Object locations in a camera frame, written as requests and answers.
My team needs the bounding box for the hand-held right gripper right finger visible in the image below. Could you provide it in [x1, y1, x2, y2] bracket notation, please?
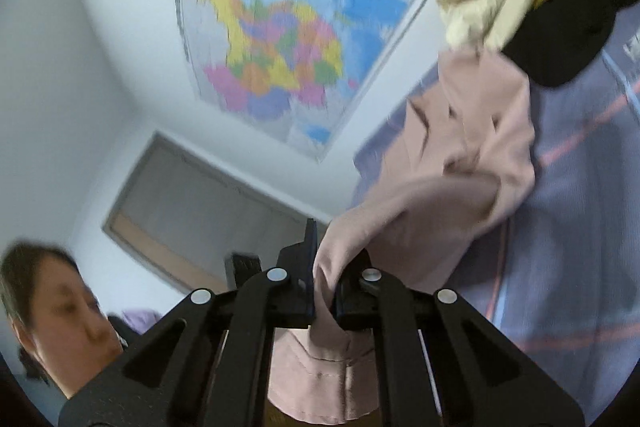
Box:
[334, 248, 586, 427]

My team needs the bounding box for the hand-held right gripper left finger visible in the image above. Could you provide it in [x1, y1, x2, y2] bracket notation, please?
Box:
[57, 218, 319, 427]

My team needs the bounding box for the pink garment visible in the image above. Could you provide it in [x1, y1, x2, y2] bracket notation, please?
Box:
[267, 44, 538, 425]

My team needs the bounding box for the grey framed door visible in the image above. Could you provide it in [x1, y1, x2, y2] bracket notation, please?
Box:
[102, 131, 331, 295]

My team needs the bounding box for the purple cloth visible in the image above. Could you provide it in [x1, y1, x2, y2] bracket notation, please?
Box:
[122, 308, 163, 336]

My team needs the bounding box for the person's head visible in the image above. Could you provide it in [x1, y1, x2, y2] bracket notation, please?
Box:
[0, 239, 128, 400]

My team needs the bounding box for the purple plaid bed sheet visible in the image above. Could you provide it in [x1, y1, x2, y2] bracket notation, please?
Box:
[347, 2, 640, 427]

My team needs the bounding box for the black garment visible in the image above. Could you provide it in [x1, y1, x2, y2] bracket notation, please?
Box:
[500, 0, 640, 88]

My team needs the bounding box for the colourful wall map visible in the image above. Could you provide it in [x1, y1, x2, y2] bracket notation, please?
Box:
[171, 0, 451, 164]

